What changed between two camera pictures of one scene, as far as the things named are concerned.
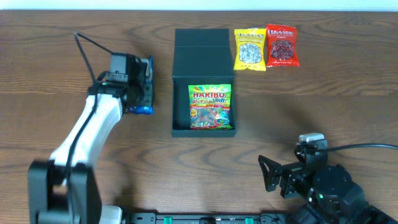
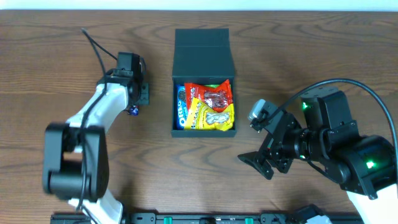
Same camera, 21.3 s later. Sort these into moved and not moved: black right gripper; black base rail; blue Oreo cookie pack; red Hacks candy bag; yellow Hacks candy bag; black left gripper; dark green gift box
Moved: yellow Hacks candy bag; red Hacks candy bag; blue Oreo cookie pack; black right gripper
Not moved: black left gripper; dark green gift box; black base rail
